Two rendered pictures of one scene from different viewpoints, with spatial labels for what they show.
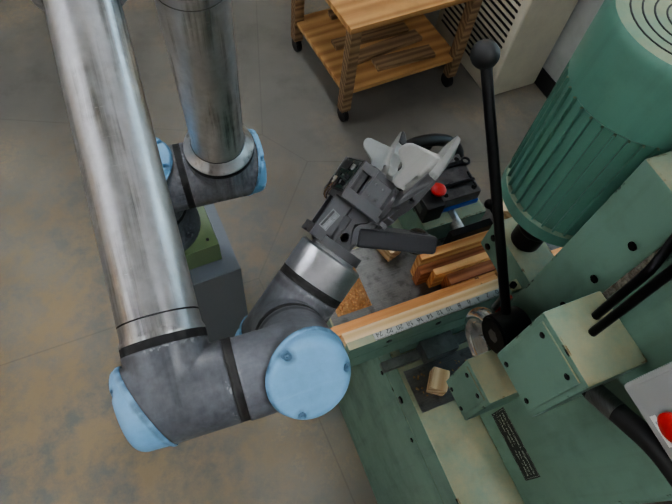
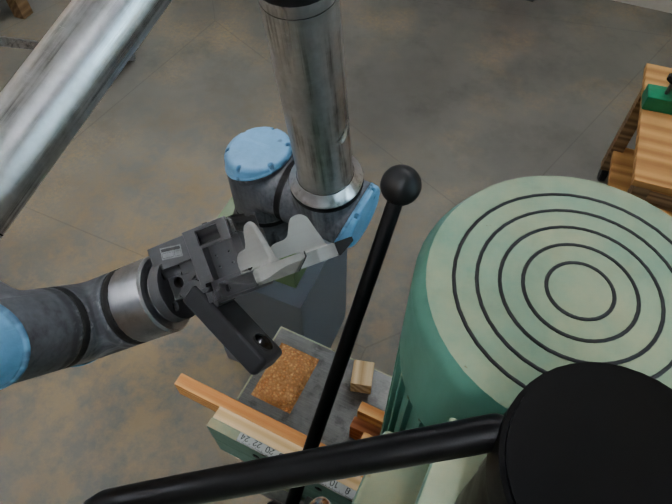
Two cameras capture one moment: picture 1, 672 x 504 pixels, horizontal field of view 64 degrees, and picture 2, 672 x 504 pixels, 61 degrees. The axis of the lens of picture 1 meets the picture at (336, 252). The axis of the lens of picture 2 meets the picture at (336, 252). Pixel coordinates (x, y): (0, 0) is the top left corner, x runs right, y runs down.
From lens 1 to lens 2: 0.49 m
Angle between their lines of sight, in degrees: 30
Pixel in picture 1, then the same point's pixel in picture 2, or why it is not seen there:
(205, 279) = (266, 293)
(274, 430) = not seen: hidden behind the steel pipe
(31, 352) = not seen: hidden behind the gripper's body
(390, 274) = (338, 403)
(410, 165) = (249, 250)
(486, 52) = (389, 179)
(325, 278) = (119, 299)
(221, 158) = (308, 186)
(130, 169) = (32, 84)
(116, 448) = (143, 379)
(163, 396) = not seen: outside the picture
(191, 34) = (273, 39)
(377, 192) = (226, 260)
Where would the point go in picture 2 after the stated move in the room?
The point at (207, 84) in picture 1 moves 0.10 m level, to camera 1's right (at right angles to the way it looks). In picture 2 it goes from (290, 99) to (324, 137)
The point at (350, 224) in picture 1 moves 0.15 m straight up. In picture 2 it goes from (190, 273) to (153, 178)
